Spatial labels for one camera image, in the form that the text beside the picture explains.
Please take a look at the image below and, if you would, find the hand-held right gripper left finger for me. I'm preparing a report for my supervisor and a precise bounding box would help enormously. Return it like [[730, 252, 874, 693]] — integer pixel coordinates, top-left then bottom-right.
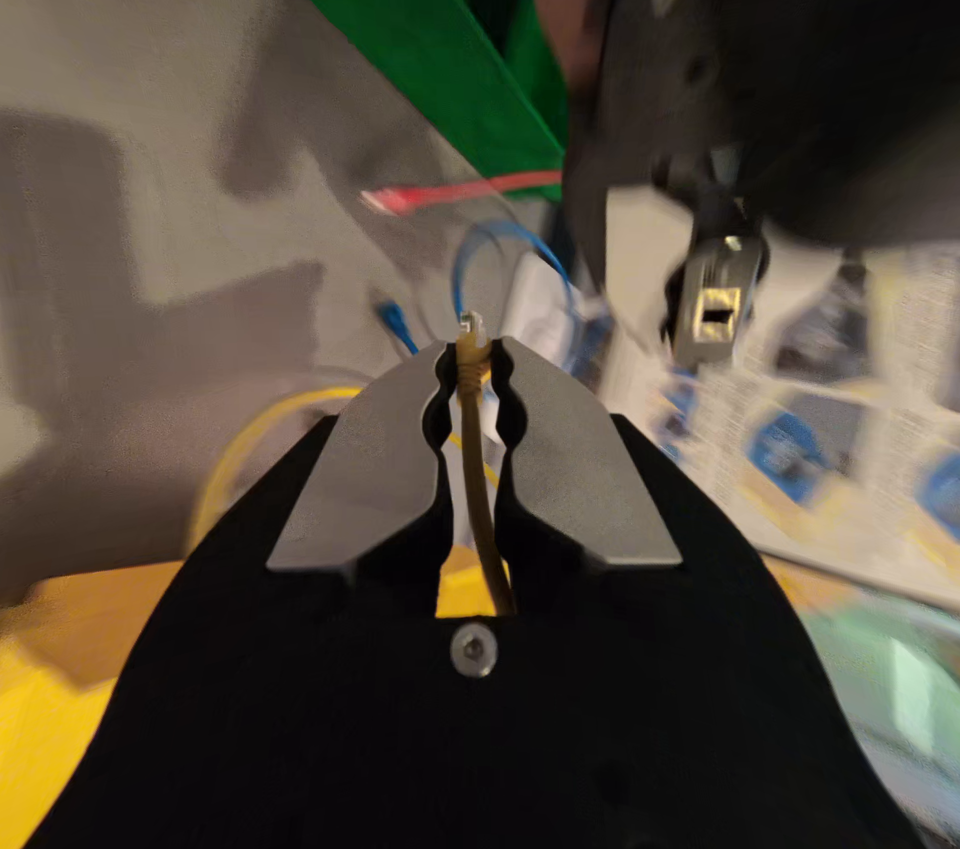
[[266, 339, 459, 574]]

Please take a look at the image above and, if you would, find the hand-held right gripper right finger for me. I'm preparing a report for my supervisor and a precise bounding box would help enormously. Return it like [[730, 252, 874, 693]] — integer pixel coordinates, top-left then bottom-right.
[[491, 336, 684, 571]]

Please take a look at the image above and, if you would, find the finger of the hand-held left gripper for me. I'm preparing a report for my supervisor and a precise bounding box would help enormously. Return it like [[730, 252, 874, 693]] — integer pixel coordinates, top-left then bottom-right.
[[602, 183, 700, 349], [752, 222, 871, 340]]

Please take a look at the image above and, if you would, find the yellow ethernet cable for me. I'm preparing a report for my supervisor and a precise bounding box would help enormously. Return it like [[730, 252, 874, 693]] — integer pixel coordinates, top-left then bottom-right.
[[186, 311, 520, 618]]

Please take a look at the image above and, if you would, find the black network switch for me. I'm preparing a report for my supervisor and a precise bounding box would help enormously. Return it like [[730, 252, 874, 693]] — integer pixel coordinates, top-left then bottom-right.
[[666, 237, 766, 370]]

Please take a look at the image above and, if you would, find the blue ethernet cable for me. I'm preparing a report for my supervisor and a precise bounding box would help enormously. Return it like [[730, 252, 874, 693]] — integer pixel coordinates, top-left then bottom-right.
[[373, 219, 582, 359]]

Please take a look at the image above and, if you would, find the red ethernet cable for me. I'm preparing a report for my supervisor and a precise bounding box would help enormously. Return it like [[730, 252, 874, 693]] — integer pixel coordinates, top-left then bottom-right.
[[358, 168, 565, 218]]

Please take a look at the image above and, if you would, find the green plastic bin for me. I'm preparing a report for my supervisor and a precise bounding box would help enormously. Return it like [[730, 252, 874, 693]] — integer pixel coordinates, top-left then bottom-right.
[[240, 0, 571, 204]]

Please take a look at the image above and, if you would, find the yellow plastic bin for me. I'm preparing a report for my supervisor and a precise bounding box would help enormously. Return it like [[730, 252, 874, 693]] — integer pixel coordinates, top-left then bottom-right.
[[0, 549, 519, 849]]

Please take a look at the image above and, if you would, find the white stand base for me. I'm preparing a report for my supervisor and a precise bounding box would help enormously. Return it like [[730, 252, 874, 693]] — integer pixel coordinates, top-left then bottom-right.
[[502, 252, 579, 355]]

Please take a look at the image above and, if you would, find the printed instruction sheet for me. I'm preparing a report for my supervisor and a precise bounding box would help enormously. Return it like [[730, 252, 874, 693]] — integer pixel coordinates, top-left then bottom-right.
[[600, 241, 960, 610]]

